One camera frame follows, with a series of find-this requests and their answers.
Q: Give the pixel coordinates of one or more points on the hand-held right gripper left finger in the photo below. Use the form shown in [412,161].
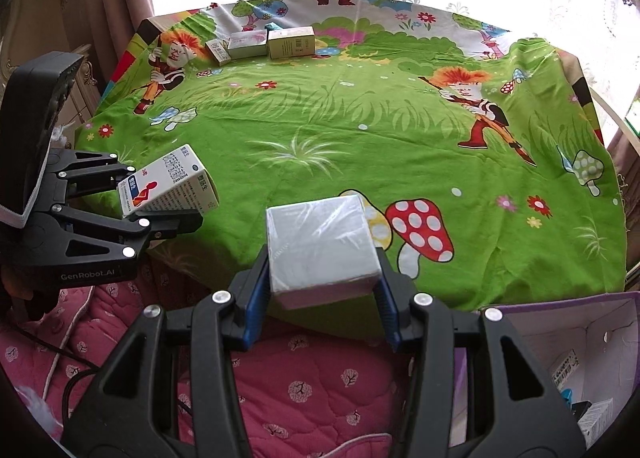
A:
[257,288]

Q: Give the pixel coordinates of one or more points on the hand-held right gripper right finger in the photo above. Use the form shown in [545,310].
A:
[386,298]

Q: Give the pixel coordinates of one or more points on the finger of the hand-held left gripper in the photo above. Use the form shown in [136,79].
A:
[90,168]
[110,235]

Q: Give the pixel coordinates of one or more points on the white plastic-wrapped box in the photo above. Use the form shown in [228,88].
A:
[320,253]

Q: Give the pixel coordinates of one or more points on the white carton with red figure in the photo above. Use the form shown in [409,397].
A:
[170,183]

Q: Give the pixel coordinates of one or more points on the purple storage box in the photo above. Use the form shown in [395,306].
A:
[550,333]

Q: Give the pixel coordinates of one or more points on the black carton box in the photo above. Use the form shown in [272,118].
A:
[580,409]

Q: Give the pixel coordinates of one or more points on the white fluffy tuft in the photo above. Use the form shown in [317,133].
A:
[62,134]

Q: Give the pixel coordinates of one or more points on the cream carved cabinet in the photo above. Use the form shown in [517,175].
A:
[82,88]

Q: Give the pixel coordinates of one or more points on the green cartoon printed tablecloth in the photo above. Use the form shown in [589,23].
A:
[375,138]

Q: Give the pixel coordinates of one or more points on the small cream carton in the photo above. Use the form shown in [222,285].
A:
[218,52]

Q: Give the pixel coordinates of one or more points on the white and pink carton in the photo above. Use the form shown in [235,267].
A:
[247,44]

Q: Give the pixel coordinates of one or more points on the small blue item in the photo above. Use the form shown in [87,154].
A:
[565,397]

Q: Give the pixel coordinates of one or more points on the small teal carton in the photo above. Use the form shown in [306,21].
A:
[272,27]

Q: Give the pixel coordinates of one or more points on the beige box on table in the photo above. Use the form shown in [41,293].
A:
[291,44]

